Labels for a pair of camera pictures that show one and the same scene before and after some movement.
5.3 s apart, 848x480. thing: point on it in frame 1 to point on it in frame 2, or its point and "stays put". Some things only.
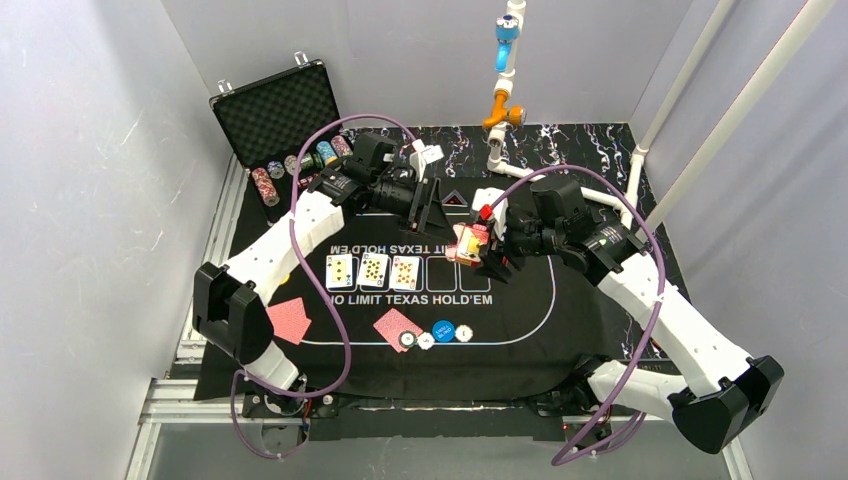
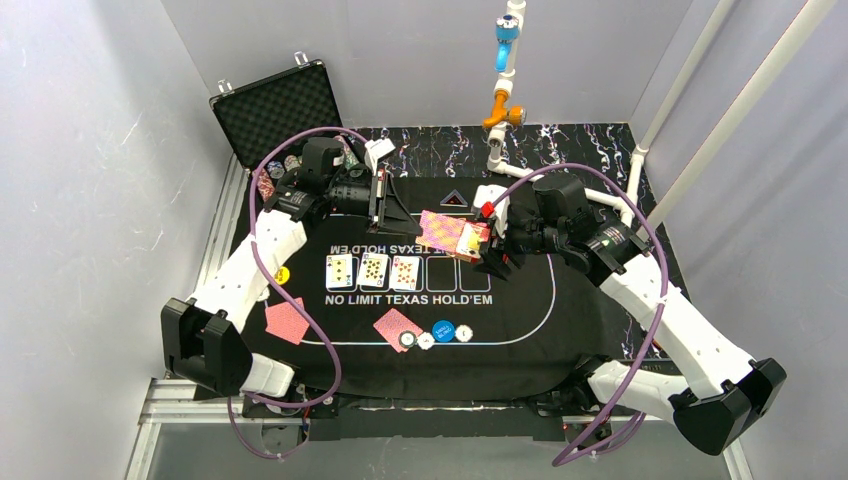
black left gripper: [417, 206] to [379, 201]
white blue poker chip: [425, 340] stays put
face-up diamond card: [404, 273] stays put
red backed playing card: [392, 325] stays put
